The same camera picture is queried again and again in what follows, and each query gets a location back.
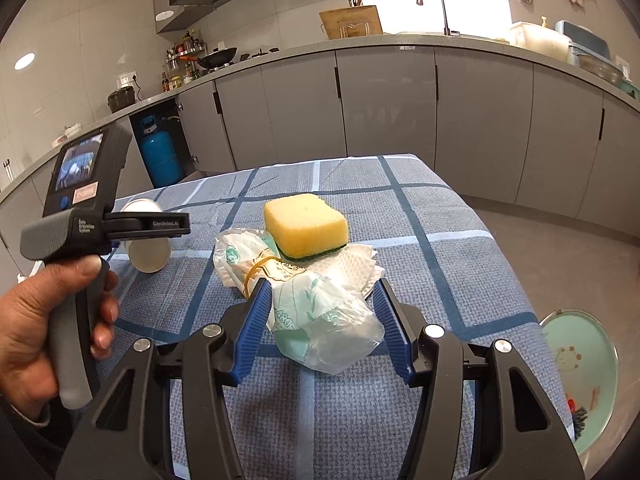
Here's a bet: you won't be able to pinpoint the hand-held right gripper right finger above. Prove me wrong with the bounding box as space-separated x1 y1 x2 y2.
374 277 586 480

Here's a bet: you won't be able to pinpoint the steel wool scourer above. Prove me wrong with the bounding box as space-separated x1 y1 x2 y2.
571 406 592 437

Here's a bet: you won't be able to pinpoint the pale green bin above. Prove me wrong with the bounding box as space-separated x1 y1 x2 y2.
540 308 621 456

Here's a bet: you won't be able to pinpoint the yellow sponge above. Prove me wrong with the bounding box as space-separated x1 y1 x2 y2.
263 192 349 262

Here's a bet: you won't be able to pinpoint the blue gas cylinder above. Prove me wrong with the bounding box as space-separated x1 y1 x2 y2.
137 115 183 188

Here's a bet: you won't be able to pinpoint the metal spice rack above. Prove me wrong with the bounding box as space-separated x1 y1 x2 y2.
165 30 207 68

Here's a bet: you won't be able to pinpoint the white paper towel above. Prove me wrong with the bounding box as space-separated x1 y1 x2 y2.
332 242 387 301

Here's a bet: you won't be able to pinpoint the person's left forearm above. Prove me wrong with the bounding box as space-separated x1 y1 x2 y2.
0 392 53 431

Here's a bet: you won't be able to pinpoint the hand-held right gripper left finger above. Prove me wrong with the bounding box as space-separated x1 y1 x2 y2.
56 280 275 480

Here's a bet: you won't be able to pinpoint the gas stove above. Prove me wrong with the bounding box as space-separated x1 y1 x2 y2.
235 47 281 61

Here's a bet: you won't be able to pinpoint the black wok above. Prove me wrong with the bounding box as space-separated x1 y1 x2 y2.
180 47 238 71

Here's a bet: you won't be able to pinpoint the metal gooseneck faucet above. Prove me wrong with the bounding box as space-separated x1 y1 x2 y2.
417 0 458 37

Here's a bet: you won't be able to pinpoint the wooden cutting board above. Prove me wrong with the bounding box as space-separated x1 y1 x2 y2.
319 5 385 41

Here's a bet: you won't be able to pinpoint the dark rice cooker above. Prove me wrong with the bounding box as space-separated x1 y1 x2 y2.
107 86 137 113

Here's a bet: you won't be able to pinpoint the grey base cabinets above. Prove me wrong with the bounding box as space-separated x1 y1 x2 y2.
0 42 640 281

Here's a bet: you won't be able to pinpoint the white plastic container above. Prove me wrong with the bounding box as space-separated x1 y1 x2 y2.
509 21 573 61

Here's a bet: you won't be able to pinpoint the blue plaid tablecloth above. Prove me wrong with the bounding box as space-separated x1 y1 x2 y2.
92 154 573 480

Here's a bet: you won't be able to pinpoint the yellow rubber band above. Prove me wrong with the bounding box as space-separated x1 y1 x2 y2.
244 255 283 296

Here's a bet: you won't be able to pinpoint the white paper cup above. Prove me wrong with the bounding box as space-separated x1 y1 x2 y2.
119 199 173 274

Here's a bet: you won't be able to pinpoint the white green plastic bag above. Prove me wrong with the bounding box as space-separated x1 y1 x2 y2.
213 227 386 375

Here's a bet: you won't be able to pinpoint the person's left hand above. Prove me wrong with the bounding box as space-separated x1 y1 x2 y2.
0 255 121 416

